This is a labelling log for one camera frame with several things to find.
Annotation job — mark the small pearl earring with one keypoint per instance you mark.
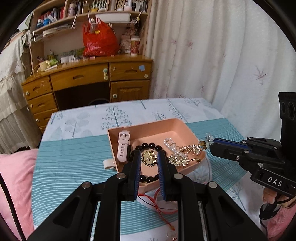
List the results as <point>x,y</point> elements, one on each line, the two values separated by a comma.
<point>171,236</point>

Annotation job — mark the red plastic bag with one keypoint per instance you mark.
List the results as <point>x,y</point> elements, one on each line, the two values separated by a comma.
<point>99,40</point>

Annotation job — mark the cream lace cover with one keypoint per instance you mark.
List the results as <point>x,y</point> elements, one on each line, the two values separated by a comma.
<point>18,129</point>

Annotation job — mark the tree print tablecloth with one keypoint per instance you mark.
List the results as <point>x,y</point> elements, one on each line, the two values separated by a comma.
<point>75,144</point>

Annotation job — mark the pink strap smart watch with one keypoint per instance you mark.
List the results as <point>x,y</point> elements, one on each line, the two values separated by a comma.
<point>123,150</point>

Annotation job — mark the wooden desk with drawers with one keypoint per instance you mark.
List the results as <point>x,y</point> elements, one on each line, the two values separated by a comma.
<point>87,82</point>

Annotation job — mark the pink quilt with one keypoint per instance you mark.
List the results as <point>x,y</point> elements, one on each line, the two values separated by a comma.
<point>17,171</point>

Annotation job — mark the person right hand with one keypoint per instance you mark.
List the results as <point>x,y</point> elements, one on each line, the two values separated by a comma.
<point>270,195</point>

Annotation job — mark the white floral curtain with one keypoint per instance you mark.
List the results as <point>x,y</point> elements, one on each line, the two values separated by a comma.
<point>230,53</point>

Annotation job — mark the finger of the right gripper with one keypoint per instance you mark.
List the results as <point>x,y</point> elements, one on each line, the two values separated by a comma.
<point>231,142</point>
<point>229,152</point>

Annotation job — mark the gold round pendant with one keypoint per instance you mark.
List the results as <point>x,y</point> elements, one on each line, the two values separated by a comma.
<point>149,158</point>

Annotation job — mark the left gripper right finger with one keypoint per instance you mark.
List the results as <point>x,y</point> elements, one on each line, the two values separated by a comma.
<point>205,211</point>

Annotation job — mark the flower hair pin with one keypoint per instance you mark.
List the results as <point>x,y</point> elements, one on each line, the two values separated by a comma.
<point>207,141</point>

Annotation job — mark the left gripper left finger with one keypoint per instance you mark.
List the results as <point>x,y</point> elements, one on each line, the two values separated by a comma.
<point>93,211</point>

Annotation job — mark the pink plastic tray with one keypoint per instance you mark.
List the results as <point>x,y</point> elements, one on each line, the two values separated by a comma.
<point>156,132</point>

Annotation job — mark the red paper cup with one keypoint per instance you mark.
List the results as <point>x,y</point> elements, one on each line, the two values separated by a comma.
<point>134,46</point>

